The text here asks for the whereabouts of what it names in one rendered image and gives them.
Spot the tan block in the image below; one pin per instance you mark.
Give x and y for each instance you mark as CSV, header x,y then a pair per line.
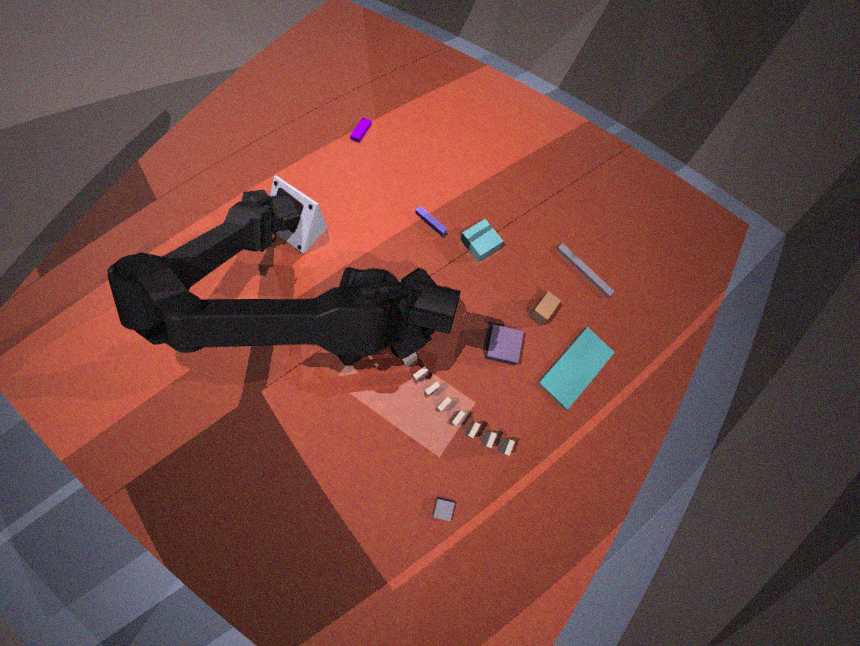
x,y
544,308

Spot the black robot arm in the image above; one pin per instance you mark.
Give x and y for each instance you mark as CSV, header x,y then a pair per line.
x,y
369,311

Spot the purple rectangular block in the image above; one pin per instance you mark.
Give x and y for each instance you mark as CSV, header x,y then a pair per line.
x,y
360,129
504,345

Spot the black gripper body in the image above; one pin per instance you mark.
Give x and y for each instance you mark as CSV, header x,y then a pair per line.
x,y
419,275

